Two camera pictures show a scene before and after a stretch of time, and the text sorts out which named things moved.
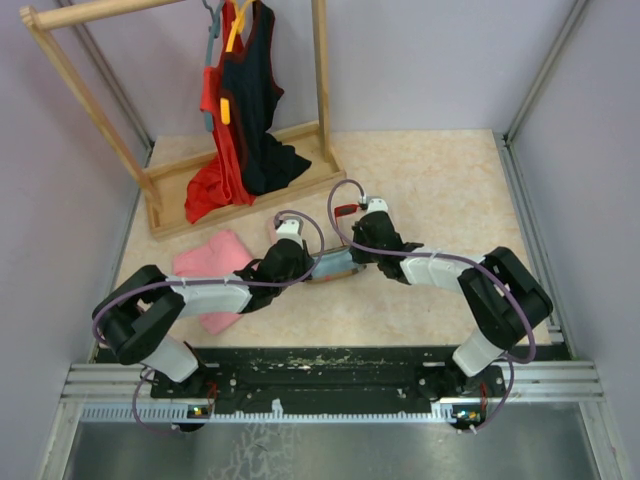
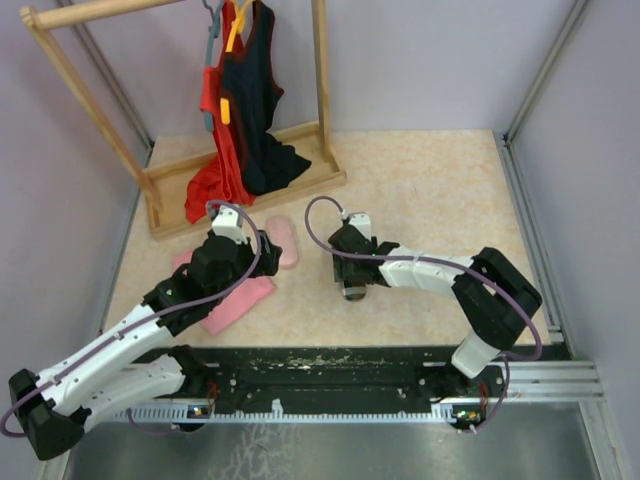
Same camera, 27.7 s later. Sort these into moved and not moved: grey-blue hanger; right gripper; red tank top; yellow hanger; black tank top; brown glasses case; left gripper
Moved: left gripper; brown glasses case; right gripper
Not moved: red tank top; black tank top; yellow hanger; grey-blue hanger
